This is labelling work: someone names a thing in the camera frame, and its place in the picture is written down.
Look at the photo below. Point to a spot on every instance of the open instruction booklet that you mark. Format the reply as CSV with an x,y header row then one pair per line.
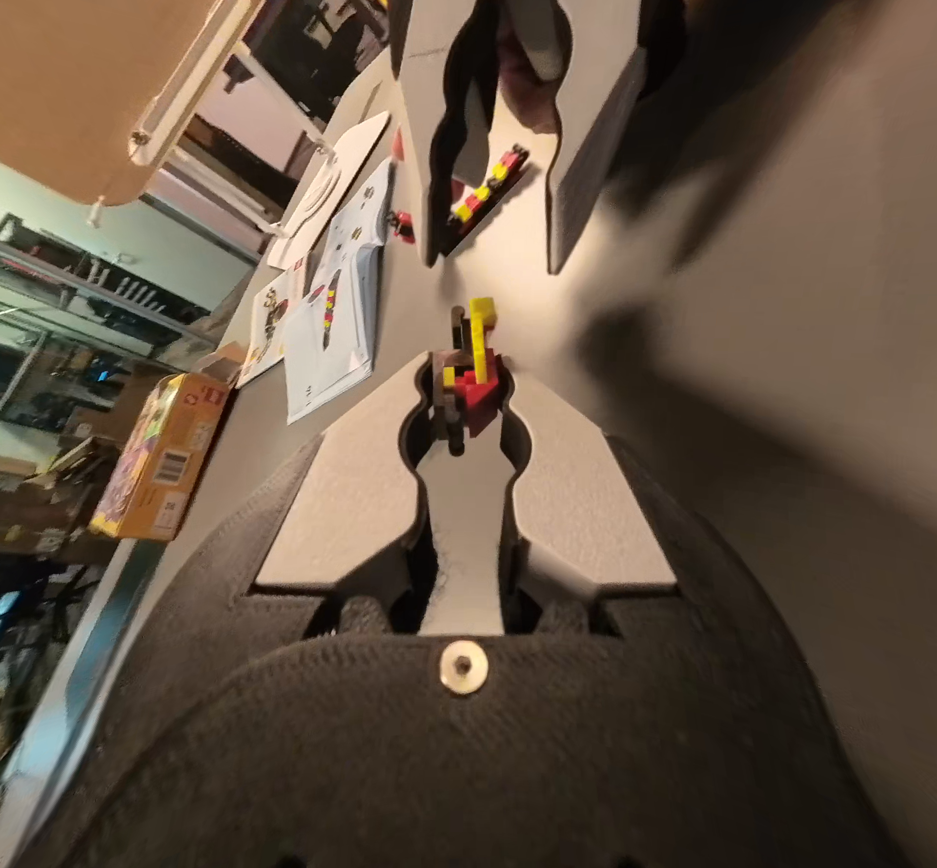
x,y
337,326

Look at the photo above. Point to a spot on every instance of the long red yellow lego assembly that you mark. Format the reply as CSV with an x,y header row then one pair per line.
x,y
483,198

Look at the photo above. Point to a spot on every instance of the closed instruction booklet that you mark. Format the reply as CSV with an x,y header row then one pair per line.
x,y
267,326

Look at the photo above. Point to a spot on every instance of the wooden desk lamp white base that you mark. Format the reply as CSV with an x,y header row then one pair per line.
x,y
95,40

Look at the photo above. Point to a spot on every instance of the pile of cardboard boxes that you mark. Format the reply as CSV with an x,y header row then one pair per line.
x,y
51,494

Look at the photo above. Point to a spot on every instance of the orange cardboard lego box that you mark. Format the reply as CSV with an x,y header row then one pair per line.
x,y
161,465

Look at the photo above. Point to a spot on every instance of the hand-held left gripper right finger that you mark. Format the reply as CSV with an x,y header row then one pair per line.
x,y
585,509

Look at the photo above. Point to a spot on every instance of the person's right hand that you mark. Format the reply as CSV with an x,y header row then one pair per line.
x,y
531,95

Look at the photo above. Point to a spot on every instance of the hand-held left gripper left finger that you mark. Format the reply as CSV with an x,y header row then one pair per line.
x,y
344,509

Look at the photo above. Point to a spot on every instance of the small black yellow lego assembly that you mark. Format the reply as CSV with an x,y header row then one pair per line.
x,y
476,377

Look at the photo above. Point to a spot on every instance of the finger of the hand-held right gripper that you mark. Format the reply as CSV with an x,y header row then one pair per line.
x,y
600,40
424,40

